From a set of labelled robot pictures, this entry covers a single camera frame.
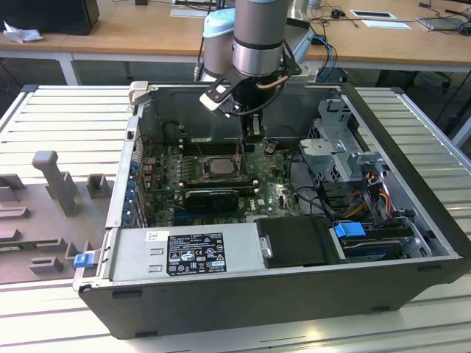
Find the black RAM slot bank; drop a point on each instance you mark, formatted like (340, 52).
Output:
(221, 182)
(213, 147)

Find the silver square CPU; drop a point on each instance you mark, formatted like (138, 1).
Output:
(222, 166)

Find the blue case latch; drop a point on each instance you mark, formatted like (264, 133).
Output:
(82, 261)

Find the thin metal locking lever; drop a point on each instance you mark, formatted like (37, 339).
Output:
(241, 154)
(198, 147)

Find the black graphics card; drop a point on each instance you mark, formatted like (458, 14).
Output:
(209, 200)

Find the black open PC case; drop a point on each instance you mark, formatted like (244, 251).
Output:
(257, 301)

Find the grey parts rack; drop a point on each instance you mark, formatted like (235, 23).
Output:
(37, 220)

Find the CPU socket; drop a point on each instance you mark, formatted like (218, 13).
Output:
(204, 177)

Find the crumpled white paper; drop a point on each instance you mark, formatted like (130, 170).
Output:
(22, 34)

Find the black box on desk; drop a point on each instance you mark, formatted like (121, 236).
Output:
(48, 14)

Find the white paper sheet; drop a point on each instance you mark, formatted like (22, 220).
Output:
(386, 24)

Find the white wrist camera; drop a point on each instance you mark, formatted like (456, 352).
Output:
(213, 103)

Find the grey laptop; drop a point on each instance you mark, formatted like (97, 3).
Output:
(441, 23)

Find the green motherboard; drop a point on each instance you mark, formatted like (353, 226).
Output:
(272, 184)

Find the black plastic shroud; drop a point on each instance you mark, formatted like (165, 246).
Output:
(290, 240)

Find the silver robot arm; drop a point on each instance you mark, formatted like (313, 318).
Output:
(257, 36)

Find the grey metal drive cage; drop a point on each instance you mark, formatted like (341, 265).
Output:
(320, 147)

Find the grey power supply unit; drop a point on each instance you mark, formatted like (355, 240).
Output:
(132, 257)

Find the blue disk carrier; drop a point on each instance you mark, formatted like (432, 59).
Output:
(349, 229)

